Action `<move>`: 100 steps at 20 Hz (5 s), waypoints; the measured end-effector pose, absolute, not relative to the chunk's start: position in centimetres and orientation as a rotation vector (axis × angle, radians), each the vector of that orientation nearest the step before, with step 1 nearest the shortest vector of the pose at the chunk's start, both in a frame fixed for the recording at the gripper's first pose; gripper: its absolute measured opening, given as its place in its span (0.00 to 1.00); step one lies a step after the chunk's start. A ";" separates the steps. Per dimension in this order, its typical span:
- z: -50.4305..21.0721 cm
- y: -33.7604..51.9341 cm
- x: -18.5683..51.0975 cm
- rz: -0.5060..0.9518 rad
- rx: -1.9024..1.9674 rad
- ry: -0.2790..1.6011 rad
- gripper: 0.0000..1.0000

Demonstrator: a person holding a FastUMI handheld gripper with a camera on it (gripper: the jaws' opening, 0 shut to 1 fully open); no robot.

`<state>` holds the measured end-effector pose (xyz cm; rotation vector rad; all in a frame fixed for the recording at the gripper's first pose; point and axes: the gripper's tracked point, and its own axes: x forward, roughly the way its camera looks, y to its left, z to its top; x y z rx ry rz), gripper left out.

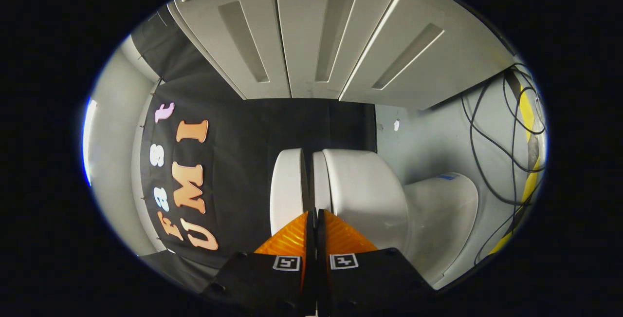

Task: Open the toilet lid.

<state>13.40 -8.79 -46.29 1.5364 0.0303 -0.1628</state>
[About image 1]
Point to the white drawer cabinet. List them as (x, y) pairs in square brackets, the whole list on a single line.
[(302, 39)]

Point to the white toilet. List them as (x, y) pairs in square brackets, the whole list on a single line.
[(370, 200)]

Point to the yellow floor tape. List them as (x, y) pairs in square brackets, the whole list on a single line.
[(526, 112)]

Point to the black backdrop cloth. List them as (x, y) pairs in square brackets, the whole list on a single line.
[(253, 161)]

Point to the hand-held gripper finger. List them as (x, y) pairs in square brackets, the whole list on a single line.
[(321, 258), (309, 258)]

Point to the white toilet lid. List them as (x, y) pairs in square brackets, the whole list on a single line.
[(287, 185)]

